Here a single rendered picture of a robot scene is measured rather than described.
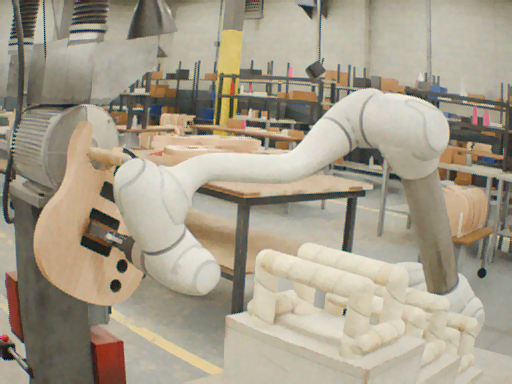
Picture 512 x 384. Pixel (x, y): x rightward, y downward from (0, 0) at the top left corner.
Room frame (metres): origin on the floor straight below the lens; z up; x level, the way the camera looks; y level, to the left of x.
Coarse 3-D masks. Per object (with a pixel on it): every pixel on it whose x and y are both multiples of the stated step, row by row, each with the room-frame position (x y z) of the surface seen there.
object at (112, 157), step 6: (90, 150) 1.58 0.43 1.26; (96, 150) 1.56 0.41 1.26; (102, 150) 1.54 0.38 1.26; (90, 156) 1.57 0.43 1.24; (96, 156) 1.55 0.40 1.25; (102, 156) 1.52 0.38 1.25; (108, 156) 1.50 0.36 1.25; (114, 156) 1.48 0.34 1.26; (120, 156) 1.46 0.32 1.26; (108, 162) 1.51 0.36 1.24; (114, 162) 1.48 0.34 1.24; (120, 162) 1.46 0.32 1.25
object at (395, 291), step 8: (392, 288) 0.80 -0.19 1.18; (400, 288) 0.79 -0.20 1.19; (384, 296) 0.81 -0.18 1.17; (392, 296) 0.79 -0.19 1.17; (400, 296) 0.79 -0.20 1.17; (384, 304) 0.80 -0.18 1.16; (392, 304) 0.79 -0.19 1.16; (400, 304) 0.80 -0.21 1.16; (384, 312) 0.80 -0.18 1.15; (392, 312) 0.79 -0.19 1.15; (400, 312) 0.80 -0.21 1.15; (384, 320) 0.80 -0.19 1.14
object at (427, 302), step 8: (376, 288) 1.01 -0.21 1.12; (384, 288) 1.00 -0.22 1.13; (408, 288) 0.97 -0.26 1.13; (408, 296) 0.96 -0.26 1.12; (416, 296) 0.95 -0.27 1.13; (424, 296) 0.94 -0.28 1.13; (432, 296) 0.93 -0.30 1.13; (440, 296) 0.92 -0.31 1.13; (408, 304) 0.95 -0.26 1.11; (416, 304) 0.94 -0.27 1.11; (424, 304) 0.93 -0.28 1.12; (432, 304) 0.92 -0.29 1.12; (440, 304) 0.91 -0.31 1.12; (448, 304) 0.91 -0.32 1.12
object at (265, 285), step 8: (256, 264) 0.87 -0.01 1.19; (256, 272) 0.87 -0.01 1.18; (264, 272) 0.86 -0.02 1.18; (256, 280) 0.86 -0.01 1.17; (264, 280) 0.86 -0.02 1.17; (272, 280) 0.86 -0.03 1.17; (256, 288) 0.86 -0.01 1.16; (264, 288) 0.86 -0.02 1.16; (272, 288) 0.86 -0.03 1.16; (256, 296) 0.86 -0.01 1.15; (264, 296) 0.86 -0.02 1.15; (272, 296) 0.86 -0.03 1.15; (256, 304) 0.86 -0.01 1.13; (264, 304) 0.86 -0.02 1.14; (272, 304) 0.86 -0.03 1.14; (256, 312) 0.86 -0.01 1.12; (264, 312) 0.86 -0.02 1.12; (272, 312) 0.86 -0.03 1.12; (256, 320) 0.86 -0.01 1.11; (264, 320) 0.86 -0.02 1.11; (272, 320) 0.87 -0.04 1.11
